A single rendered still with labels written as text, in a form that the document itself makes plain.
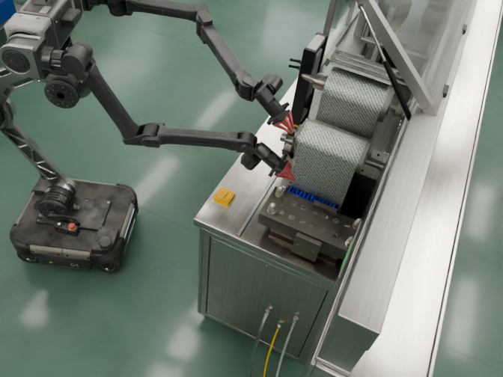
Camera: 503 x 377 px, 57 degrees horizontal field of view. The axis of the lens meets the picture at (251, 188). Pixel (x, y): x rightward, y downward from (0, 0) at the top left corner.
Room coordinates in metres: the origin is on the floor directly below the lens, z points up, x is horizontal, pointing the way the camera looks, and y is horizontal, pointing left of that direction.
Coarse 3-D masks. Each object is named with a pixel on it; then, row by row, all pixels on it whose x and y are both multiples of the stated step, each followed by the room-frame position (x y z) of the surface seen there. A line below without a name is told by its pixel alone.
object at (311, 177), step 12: (300, 168) 1.28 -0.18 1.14; (312, 168) 1.27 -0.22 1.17; (324, 168) 1.25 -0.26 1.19; (288, 180) 1.29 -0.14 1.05; (300, 180) 1.28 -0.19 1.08; (312, 180) 1.26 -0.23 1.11; (324, 180) 1.25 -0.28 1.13; (336, 180) 1.24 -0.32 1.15; (348, 180) 1.22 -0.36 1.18; (312, 192) 1.26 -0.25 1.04; (324, 192) 1.24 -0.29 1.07; (336, 192) 1.23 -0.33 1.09
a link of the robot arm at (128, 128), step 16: (64, 64) 1.28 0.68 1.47; (80, 64) 1.28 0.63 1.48; (80, 80) 1.28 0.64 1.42; (96, 80) 1.31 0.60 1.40; (96, 96) 1.31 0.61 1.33; (112, 96) 1.32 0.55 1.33; (112, 112) 1.30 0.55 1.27; (128, 128) 1.30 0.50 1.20; (144, 128) 1.34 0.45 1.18; (128, 144) 1.29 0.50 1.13
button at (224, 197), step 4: (220, 188) 1.31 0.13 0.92; (224, 188) 1.31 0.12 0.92; (220, 192) 1.29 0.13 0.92; (224, 192) 1.29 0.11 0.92; (228, 192) 1.30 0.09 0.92; (232, 192) 1.30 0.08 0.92; (216, 196) 1.27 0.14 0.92; (220, 196) 1.27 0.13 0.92; (224, 196) 1.27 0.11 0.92; (228, 196) 1.28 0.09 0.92; (232, 196) 1.28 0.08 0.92; (216, 200) 1.25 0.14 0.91; (220, 200) 1.25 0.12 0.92; (224, 200) 1.25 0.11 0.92; (228, 200) 1.25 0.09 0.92; (224, 204) 1.24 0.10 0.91; (228, 204) 1.24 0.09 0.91
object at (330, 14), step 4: (332, 0) 2.33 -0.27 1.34; (336, 0) 2.33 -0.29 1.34; (332, 4) 2.33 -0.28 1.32; (332, 8) 2.33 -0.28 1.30; (328, 12) 2.34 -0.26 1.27; (332, 12) 2.33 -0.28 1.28; (328, 16) 2.33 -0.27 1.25; (332, 16) 2.34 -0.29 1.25; (328, 20) 2.33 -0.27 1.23; (328, 24) 2.33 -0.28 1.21; (324, 28) 2.34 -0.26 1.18; (328, 28) 2.33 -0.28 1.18; (324, 32) 2.33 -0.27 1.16; (328, 32) 2.33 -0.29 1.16; (328, 36) 2.34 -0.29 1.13; (324, 52) 2.35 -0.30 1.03; (324, 60) 2.43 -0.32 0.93; (320, 68) 2.35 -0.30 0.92
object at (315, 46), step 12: (324, 36) 1.78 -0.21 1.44; (312, 48) 1.67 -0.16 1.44; (324, 48) 1.77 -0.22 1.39; (312, 60) 1.64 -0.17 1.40; (300, 72) 1.65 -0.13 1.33; (312, 72) 1.69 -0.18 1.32; (300, 84) 1.65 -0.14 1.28; (312, 84) 1.74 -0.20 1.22; (300, 96) 1.64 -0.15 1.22; (312, 96) 1.77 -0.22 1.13; (300, 108) 1.64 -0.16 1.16; (300, 120) 1.65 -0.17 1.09
